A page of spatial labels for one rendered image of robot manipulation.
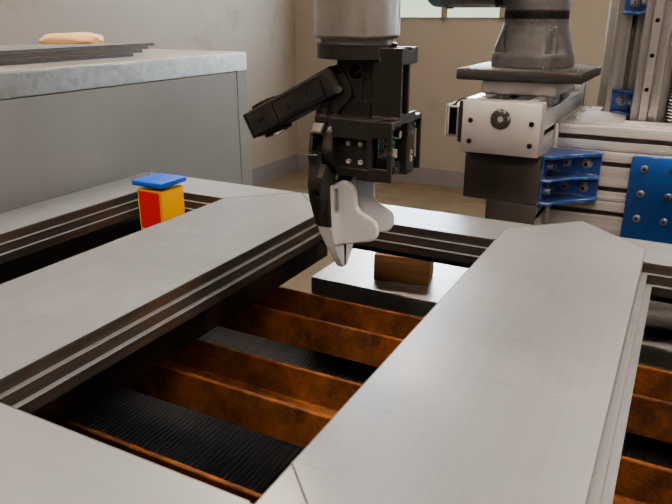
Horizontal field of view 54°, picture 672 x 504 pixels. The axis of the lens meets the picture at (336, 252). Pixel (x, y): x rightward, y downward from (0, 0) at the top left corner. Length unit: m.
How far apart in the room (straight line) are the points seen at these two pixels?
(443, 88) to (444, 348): 4.00
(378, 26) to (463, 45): 3.93
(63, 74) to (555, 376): 0.92
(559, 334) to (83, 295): 0.49
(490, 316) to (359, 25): 0.30
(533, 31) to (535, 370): 0.81
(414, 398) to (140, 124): 0.93
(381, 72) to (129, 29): 3.21
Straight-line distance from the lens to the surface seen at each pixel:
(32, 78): 1.16
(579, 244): 0.90
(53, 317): 0.70
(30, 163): 1.17
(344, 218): 0.61
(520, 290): 0.73
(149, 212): 1.07
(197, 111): 1.45
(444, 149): 4.60
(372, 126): 0.57
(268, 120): 0.63
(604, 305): 0.73
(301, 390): 0.82
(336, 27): 0.57
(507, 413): 0.52
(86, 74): 1.23
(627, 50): 1.44
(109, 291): 0.75
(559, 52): 1.29
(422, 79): 4.60
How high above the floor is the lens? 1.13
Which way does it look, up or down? 20 degrees down
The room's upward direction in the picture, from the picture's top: straight up
